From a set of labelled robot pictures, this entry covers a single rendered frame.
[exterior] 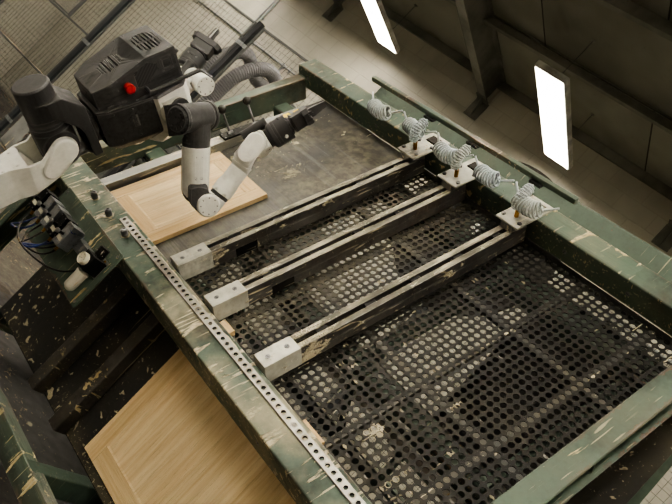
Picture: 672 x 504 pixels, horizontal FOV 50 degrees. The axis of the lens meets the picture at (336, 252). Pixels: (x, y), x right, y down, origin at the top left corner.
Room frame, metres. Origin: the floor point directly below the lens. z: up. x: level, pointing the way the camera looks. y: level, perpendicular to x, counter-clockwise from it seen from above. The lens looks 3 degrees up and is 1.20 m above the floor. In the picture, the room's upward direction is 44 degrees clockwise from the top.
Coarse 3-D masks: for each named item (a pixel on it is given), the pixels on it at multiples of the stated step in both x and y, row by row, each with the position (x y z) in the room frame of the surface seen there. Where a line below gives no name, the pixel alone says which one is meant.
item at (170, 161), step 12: (216, 144) 2.97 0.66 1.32; (228, 144) 3.01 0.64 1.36; (168, 156) 2.91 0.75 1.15; (180, 156) 2.91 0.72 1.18; (132, 168) 2.85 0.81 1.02; (144, 168) 2.85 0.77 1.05; (156, 168) 2.87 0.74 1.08; (168, 168) 2.90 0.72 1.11; (108, 180) 2.80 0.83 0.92; (120, 180) 2.80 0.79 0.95; (132, 180) 2.83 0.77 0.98
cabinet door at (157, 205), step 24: (216, 168) 2.88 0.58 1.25; (120, 192) 2.77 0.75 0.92; (144, 192) 2.77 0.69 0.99; (168, 192) 2.77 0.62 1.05; (240, 192) 2.76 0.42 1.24; (264, 192) 2.75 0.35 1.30; (144, 216) 2.66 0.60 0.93; (168, 216) 2.66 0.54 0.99; (192, 216) 2.65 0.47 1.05; (216, 216) 2.66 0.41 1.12
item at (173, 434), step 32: (160, 384) 2.45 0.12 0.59; (192, 384) 2.39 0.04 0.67; (128, 416) 2.45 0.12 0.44; (160, 416) 2.39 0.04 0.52; (192, 416) 2.34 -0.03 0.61; (224, 416) 2.28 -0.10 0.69; (96, 448) 2.45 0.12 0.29; (128, 448) 2.40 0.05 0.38; (160, 448) 2.34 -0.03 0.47; (192, 448) 2.28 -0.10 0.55; (224, 448) 2.23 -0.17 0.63; (128, 480) 2.34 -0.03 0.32; (160, 480) 2.29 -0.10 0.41; (192, 480) 2.23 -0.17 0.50; (224, 480) 2.18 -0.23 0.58; (256, 480) 2.13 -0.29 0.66
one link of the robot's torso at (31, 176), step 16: (16, 144) 2.29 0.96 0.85; (32, 144) 2.32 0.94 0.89; (64, 144) 2.21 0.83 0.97; (0, 160) 2.24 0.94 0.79; (16, 160) 2.23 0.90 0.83; (32, 160) 2.35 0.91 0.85; (48, 160) 2.21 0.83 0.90; (64, 160) 2.24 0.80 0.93; (0, 176) 2.19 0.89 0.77; (16, 176) 2.21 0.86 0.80; (32, 176) 2.22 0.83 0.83; (48, 176) 2.24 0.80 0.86; (0, 192) 2.22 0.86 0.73; (16, 192) 2.25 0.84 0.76; (32, 192) 2.26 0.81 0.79; (0, 208) 2.25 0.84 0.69
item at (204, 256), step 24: (432, 120) 2.69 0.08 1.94; (408, 144) 2.81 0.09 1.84; (432, 144) 2.81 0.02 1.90; (384, 168) 2.76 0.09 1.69; (408, 168) 2.78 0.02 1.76; (336, 192) 2.68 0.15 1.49; (360, 192) 2.70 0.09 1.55; (264, 216) 2.55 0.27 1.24; (288, 216) 2.55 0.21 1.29; (312, 216) 2.62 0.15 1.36; (216, 240) 2.46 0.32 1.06; (240, 240) 2.47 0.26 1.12; (264, 240) 2.54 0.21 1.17; (192, 264) 2.40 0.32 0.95; (216, 264) 2.47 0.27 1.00
